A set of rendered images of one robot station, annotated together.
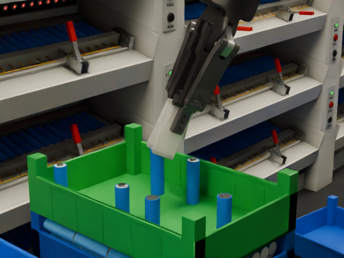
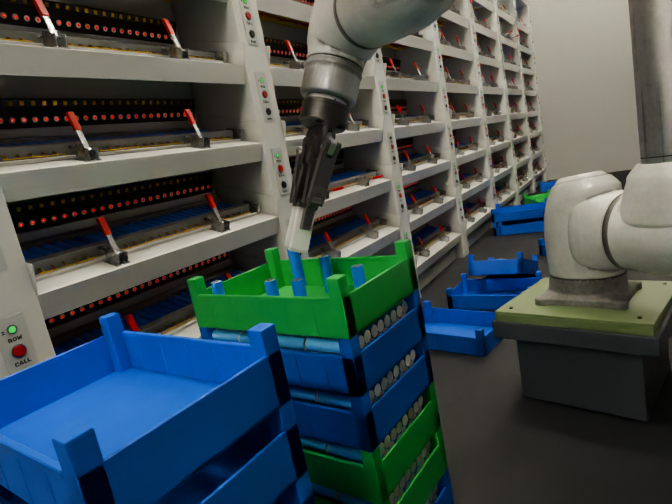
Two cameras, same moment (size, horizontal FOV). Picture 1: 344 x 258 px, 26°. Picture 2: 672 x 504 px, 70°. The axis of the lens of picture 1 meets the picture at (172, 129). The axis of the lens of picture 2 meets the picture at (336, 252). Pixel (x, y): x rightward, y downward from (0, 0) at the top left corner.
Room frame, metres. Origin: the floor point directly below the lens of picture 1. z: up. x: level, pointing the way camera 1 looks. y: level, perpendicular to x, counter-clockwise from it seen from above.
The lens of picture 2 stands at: (0.17, 0.03, 0.62)
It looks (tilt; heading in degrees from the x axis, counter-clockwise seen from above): 11 degrees down; 354
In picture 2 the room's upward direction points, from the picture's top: 11 degrees counter-clockwise
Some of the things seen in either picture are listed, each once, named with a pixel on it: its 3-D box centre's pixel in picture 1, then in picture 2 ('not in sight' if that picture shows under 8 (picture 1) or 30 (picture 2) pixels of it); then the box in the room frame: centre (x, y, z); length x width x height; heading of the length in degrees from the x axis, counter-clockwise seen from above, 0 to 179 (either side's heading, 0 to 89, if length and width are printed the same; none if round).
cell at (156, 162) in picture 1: (157, 170); (296, 266); (0.91, 0.02, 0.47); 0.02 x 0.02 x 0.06
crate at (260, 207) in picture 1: (158, 191); (301, 283); (0.91, 0.02, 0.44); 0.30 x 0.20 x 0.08; 47
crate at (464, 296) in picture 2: not in sight; (495, 290); (1.79, -0.68, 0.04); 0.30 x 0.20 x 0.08; 51
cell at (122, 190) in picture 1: (122, 208); (274, 299); (0.86, 0.06, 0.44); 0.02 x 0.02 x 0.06
